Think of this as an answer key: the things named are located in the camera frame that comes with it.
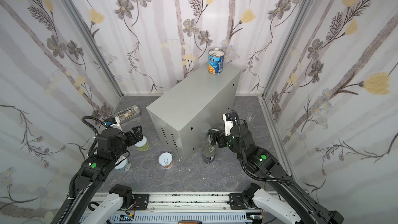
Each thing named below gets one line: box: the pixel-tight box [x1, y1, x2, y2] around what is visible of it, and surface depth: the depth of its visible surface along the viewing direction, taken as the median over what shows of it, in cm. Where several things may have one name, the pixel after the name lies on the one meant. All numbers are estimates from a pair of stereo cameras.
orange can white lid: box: [158, 151, 174, 170], surface depth 84 cm
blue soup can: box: [207, 47, 225, 75], surface depth 81 cm
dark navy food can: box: [202, 144, 216, 165], surface depth 83 cm
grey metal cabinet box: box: [146, 66, 241, 162], surface depth 72 cm
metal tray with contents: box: [109, 104, 142, 124], surface depth 112 cm
